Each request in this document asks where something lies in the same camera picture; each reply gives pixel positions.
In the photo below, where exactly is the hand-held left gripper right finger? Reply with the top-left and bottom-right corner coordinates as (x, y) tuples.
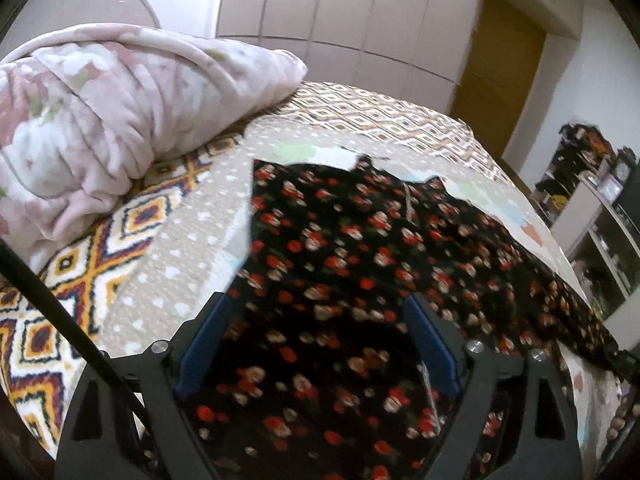
(402, 292), (583, 480)

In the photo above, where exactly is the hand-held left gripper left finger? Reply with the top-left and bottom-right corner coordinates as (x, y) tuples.
(54, 291), (236, 480)

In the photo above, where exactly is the black floral dress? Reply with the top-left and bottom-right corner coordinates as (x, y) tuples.
(135, 157), (633, 480)

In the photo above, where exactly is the dark clothes pile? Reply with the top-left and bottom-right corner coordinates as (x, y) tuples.
(532, 122), (618, 221)

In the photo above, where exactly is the beige sheet with coloured shapes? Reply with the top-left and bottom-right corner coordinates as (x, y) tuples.
(97, 115), (626, 480)

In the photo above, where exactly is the geometric patterned bedspread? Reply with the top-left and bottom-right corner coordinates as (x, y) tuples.
(0, 80), (531, 461)

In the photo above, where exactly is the white shelf unit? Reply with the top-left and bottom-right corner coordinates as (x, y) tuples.
(550, 150), (640, 321)

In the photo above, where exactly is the pink floral fleece blanket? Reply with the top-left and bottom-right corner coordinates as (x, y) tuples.
(0, 24), (307, 273)

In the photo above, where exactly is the wooden door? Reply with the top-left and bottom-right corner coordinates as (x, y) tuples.
(450, 0), (548, 161)

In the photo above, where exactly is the glossy white wardrobe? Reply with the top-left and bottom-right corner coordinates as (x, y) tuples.
(217, 0), (486, 111)

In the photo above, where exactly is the round pink headboard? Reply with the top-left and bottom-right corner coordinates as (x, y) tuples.
(15, 0), (163, 56)

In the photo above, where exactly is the black cable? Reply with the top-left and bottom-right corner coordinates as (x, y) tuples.
(0, 237), (151, 426)

